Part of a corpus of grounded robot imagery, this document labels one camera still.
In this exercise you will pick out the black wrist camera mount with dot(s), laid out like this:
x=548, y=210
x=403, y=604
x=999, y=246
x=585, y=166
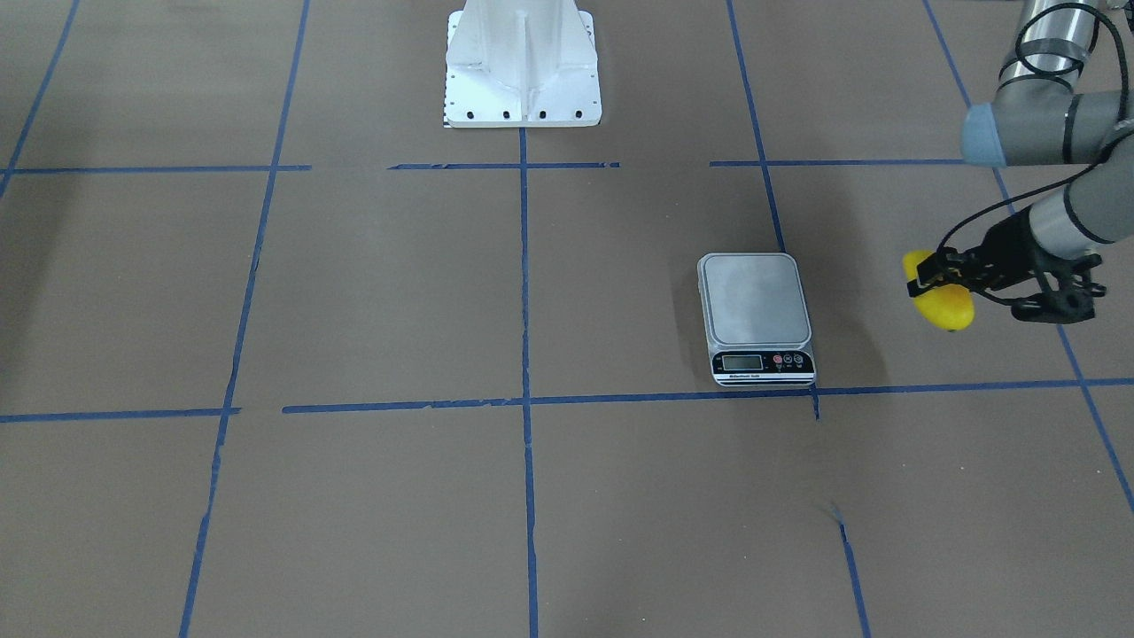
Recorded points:
x=1066, y=291

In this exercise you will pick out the brown paper table cover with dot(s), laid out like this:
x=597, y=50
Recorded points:
x=285, y=357

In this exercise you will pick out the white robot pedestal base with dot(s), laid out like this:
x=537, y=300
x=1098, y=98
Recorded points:
x=521, y=64

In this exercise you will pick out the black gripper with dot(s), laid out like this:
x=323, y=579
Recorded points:
x=1007, y=251

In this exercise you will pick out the yellow mango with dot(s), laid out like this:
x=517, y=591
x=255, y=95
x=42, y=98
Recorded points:
x=949, y=307

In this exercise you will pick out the grey digital kitchen scale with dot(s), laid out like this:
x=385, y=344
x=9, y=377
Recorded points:
x=757, y=325

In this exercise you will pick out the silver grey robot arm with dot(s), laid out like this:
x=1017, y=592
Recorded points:
x=1063, y=97

